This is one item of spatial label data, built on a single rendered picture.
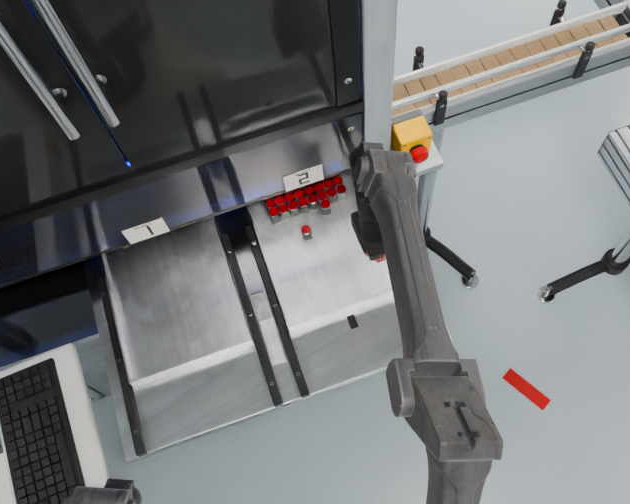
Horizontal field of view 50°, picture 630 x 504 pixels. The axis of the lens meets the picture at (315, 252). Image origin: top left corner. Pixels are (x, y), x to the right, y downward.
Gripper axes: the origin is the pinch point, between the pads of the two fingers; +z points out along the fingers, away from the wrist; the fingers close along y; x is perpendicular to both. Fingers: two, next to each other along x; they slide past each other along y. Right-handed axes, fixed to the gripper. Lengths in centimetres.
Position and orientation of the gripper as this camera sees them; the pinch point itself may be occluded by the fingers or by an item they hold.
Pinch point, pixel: (380, 258)
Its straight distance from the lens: 124.0
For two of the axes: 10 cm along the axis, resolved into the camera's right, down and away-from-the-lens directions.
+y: -3.0, -7.6, 5.8
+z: 1.4, 5.6, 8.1
